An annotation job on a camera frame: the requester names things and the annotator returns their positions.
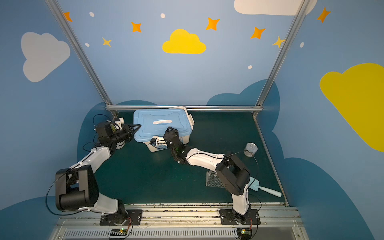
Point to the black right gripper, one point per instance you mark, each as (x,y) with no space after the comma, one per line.
(169,137)

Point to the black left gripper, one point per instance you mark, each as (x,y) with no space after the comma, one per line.
(125,132)

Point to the light blue plastic lid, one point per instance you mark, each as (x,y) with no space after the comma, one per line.
(156,121)

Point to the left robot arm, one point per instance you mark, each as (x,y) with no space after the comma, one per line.
(76,188)

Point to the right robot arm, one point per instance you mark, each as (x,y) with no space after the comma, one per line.
(232,172)

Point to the white plastic storage bin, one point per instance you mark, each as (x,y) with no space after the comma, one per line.
(162,144)

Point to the potted plant white pot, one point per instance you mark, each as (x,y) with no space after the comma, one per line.
(120,145)

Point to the clear acrylic test tube rack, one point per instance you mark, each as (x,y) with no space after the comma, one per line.
(212,180)

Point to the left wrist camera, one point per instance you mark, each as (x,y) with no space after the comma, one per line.
(119,122)

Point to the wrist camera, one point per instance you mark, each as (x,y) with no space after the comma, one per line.
(119,122)
(154,141)

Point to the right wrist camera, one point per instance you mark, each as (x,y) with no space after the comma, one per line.
(154,141)

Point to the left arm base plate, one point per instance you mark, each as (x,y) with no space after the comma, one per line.
(128,217)

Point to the light blue brush white handle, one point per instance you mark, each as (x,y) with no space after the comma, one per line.
(255,186)

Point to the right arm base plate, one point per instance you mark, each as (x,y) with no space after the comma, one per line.
(231,217)

